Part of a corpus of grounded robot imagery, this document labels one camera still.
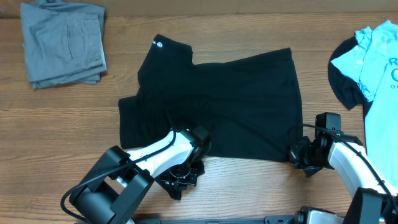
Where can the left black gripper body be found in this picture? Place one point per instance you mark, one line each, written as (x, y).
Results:
(181, 176)

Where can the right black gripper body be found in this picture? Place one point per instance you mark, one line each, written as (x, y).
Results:
(306, 158)

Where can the black polo shirt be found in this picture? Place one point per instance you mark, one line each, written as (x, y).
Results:
(251, 108)

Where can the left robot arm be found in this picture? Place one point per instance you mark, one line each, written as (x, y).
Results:
(112, 190)

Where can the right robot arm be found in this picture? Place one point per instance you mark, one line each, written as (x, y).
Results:
(373, 199)

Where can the light blue t-shirt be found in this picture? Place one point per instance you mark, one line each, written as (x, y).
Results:
(363, 70)

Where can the folded grey trousers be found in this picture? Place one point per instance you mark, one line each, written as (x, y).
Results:
(63, 42)

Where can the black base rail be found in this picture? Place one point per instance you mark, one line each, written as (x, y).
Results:
(282, 219)

